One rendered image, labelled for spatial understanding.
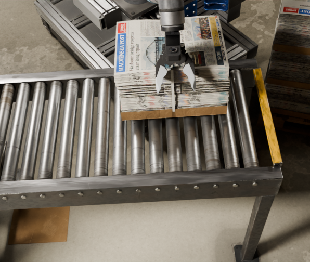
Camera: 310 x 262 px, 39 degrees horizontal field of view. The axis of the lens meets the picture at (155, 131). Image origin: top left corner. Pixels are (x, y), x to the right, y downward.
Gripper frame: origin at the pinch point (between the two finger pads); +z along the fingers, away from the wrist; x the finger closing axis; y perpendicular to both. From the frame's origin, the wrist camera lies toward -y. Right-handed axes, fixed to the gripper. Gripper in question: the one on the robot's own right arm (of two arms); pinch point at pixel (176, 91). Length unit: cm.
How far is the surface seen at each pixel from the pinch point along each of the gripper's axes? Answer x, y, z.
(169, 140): 3.2, 11.8, 21.0
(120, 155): 20.7, 6.7, 23.8
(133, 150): 16.2, 8.7, 22.9
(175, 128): 0.9, 15.5, 18.2
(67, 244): 58, 51, 89
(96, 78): 31.3, 37.8, 3.2
